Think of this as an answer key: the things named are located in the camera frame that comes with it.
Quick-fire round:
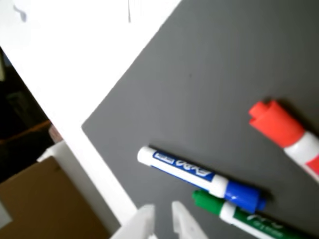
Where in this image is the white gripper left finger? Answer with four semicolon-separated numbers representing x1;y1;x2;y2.
109;204;156;239

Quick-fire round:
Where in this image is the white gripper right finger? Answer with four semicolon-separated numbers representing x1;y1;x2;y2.
171;201;209;239

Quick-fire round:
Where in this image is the green dry erase marker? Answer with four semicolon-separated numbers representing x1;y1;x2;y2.
191;190;310;239

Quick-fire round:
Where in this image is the blue dry erase marker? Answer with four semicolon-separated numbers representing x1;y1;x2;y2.
137;146;267;214

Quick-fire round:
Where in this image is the red dry erase marker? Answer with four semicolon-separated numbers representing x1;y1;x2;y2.
248;100;319;182

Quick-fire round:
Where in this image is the brown cardboard box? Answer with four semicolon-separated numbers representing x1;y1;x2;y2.
0;156;113;239

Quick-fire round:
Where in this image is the dark grey mat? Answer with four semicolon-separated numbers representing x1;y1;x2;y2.
81;0;319;239

